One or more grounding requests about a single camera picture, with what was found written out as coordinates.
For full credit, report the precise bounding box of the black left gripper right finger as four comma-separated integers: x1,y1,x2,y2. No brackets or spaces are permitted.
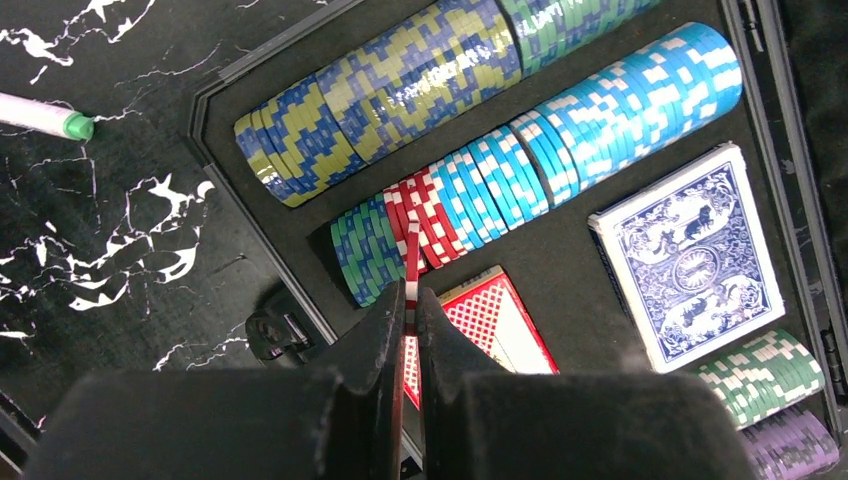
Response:
416,288,754,479

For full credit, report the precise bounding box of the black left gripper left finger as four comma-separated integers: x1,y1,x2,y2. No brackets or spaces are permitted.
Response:
26,281,405,479

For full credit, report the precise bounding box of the red poker card deck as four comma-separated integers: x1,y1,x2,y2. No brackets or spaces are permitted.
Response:
438,265,559,374

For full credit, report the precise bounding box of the blue poker card deck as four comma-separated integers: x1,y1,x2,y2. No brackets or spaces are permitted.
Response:
587,143,786,373

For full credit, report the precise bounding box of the red white 100 chip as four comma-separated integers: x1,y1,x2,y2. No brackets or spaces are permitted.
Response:
405,220,420,336

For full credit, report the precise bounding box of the light blue chip stack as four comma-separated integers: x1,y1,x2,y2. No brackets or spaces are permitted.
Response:
330,22,743,306

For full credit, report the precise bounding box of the purple chip stack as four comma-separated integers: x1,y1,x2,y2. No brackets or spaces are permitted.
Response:
740,407,840,480

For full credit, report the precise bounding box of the green marker pen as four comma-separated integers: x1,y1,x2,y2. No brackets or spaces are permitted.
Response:
1,93,95,141

